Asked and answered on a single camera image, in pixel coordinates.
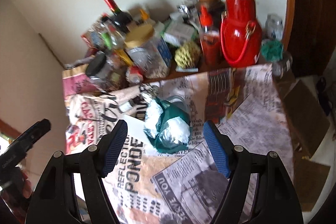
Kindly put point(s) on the small red-white jar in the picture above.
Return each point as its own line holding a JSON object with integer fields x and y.
{"x": 134, "y": 75}

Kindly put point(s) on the black-lid clear plastic jar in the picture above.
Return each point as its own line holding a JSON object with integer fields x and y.
{"x": 107, "y": 73}

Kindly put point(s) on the red thermos jug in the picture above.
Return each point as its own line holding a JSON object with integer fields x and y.
{"x": 240, "y": 33}

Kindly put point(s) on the yellow-label sauce bottle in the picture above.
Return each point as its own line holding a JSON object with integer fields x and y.
{"x": 118, "y": 42}

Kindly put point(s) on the person's left hand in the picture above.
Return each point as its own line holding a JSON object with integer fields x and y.
{"x": 27, "y": 187}

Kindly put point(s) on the printed retro tablecloth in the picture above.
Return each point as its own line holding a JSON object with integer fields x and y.
{"x": 153, "y": 185}

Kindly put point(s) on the red-capped wine bottle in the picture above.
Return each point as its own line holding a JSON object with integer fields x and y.
{"x": 122, "y": 20}

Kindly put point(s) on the dark brown wooden door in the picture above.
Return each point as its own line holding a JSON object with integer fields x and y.
{"x": 310, "y": 35}

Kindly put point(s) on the red chili sauce bottle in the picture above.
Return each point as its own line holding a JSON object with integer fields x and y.
{"x": 210, "y": 39}

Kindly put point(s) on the teal white plastic bag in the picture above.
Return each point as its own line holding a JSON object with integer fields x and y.
{"x": 168, "y": 124}

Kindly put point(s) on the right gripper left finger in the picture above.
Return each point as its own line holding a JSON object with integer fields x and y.
{"x": 109, "y": 148}

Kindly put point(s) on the peanut snack bag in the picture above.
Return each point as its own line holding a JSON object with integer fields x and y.
{"x": 92, "y": 36}

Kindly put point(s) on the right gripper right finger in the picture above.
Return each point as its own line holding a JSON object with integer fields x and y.
{"x": 221, "y": 148}

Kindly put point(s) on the green bottle cap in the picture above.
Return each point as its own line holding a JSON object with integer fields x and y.
{"x": 107, "y": 39}

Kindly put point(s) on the crumpled silver foil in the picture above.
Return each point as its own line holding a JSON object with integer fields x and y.
{"x": 188, "y": 8}

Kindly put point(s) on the orange-cap squeeze bottle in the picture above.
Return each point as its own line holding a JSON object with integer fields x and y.
{"x": 144, "y": 16}

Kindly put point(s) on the custard apple fruit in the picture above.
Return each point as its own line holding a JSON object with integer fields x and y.
{"x": 188, "y": 55}

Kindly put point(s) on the gold-lid clear plastic jar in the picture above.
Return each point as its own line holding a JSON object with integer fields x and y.
{"x": 149, "y": 52}

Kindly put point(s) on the pink paper duck bag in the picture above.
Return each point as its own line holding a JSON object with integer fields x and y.
{"x": 75, "y": 81}

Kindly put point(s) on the clear glass jar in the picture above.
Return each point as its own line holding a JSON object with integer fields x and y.
{"x": 274, "y": 27}

